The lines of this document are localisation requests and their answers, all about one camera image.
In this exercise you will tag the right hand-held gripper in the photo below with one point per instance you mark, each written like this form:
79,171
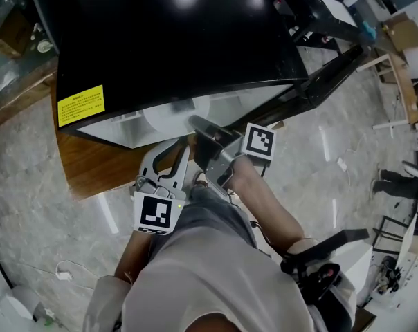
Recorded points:
261,142

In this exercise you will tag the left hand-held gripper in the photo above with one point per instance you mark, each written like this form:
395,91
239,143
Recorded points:
155,213

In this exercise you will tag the large black panel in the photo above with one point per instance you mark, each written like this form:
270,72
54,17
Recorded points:
178,40

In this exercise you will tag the person's right forearm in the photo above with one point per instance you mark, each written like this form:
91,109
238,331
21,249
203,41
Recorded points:
264,202

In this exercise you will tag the person's left forearm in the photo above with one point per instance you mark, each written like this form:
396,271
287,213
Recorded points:
134,258

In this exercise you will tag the person's brown shoe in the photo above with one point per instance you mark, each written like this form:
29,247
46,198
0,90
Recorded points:
199,179

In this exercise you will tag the person's grey trousers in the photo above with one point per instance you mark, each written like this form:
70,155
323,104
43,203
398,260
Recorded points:
209,213

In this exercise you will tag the dark wooden hairpin-leg table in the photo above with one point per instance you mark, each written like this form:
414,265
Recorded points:
98,164

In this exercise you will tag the person's white shirt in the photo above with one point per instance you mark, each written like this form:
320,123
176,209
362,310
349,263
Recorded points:
212,282

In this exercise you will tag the white floor power strip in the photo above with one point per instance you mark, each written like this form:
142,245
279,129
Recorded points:
342,164

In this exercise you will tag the dark wooden platform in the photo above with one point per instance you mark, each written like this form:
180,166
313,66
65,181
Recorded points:
22,95

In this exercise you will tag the light wooden white-leg desk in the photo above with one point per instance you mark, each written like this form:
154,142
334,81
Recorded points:
402,81

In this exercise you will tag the brown cardboard box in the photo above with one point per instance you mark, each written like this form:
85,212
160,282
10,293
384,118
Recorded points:
11,35

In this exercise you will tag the flat cardboard sheet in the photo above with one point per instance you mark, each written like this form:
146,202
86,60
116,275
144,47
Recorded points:
404,31

